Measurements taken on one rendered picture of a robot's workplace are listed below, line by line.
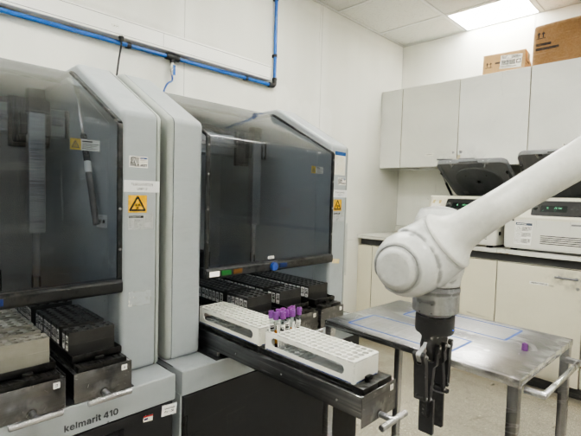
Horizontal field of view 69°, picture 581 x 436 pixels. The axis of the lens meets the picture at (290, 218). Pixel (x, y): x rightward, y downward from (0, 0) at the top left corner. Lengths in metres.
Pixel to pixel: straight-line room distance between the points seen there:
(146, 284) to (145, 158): 0.34
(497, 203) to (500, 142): 2.90
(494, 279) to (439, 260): 2.62
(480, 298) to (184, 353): 2.43
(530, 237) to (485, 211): 2.52
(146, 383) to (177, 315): 0.21
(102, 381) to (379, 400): 0.65
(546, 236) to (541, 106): 0.94
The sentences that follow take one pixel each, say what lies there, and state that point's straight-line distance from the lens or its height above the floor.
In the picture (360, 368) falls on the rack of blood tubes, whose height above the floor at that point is 0.84.
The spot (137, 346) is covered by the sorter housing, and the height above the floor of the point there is 0.80.
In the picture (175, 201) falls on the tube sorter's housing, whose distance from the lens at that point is 1.26.
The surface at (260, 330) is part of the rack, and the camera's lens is 1.20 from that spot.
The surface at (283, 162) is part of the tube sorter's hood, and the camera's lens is 1.51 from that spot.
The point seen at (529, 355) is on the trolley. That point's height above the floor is 0.82.
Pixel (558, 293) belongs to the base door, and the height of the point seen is 0.66.
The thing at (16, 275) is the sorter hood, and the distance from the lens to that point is 1.12.
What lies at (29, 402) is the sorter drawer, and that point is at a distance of 1.13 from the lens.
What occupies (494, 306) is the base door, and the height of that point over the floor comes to 0.49.
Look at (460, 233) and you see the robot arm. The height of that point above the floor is 1.18.
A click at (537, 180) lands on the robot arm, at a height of 1.26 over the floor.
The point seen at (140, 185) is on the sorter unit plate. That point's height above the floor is 1.24.
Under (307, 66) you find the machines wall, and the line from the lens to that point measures 3.37.
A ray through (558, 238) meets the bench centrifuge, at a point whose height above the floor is 1.00.
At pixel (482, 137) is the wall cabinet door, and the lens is 3.65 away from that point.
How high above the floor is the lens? 1.23
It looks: 3 degrees down
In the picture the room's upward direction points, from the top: 2 degrees clockwise
